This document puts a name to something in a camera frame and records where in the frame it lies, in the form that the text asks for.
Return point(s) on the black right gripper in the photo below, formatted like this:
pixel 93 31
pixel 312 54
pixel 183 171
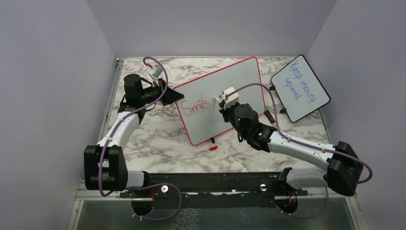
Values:
pixel 225 110

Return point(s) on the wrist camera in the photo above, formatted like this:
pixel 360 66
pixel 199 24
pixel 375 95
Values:
pixel 229 97
pixel 154 73

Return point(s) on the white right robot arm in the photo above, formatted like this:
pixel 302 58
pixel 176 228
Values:
pixel 334 166

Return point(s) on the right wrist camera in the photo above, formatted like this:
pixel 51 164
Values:
pixel 229 97

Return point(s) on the black framed written whiteboard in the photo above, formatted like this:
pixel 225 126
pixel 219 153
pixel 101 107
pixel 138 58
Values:
pixel 299 89

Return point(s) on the green capped black marker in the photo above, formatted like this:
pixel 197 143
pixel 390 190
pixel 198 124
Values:
pixel 269 116

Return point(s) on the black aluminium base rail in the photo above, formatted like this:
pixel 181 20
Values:
pixel 215 201

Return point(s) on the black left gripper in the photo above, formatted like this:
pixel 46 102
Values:
pixel 171 96

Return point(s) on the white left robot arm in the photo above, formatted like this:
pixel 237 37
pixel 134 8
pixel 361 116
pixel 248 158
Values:
pixel 104 163

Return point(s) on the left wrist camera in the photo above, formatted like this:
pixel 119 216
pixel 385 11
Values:
pixel 154 73

